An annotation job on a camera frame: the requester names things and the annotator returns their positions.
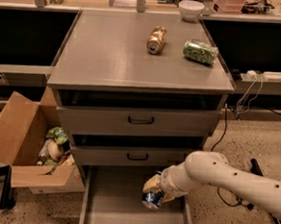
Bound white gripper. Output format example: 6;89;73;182
142;169;187;203

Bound blue pepsi can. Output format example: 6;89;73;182
141;191;164;210

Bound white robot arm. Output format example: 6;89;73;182
142;151;281;220

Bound bottom grey drawer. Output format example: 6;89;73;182
79;165;192;224

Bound grey drawer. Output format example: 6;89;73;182
79;165;192;224
57;106;220;137
71;146;192;167

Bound middle grey drawer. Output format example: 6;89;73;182
71;146;192;167

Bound top grey drawer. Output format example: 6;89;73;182
57;106;220;137

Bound grey drawer cabinet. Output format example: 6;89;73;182
39;5;241;188

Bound green soda can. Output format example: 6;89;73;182
183;39;218;65

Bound orange soda can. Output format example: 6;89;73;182
146;26;167;55

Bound white round object in box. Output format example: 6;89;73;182
48;141;64;162

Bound green snack bag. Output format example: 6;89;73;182
46;126;68;145

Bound white power strip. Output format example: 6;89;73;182
244;70;281;83

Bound black stand leg left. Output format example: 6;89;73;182
0;165;15;210

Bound brown cardboard box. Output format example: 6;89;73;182
0;88;85;194

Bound white bowl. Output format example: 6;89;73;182
179;0;205;21

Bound pink stacked trays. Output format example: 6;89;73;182
213;0;245;13

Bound black power cable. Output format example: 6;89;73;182
206;103;281;212

